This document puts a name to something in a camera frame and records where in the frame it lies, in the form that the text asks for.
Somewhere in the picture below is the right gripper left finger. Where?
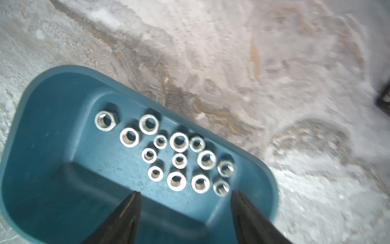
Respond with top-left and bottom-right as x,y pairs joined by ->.
83,191 -> 142,244

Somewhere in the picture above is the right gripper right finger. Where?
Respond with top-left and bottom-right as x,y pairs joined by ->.
230,190 -> 291,244

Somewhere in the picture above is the steel hex nut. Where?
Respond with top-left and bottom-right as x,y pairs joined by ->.
153,134 -> 168,150
119,127 -> 140,148
141,148 -> 157,164
94,110 -> 119,132
167,171 -> 187,192
191,174 -> 210,194
172,153 -> 188,169
170,132 -> 189,153
197,150 -> 217,170
139,114 -> 159,135
217,160 -> 235,178
189,136 -> 206,153
213,179 -> 230,197
148,166 -> 164,182

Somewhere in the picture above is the teal plastic storage box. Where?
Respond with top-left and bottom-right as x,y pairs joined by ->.
1,65 -> 279,244

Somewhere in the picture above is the black wire desk organizer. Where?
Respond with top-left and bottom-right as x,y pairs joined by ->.
376,82 -> 390,116

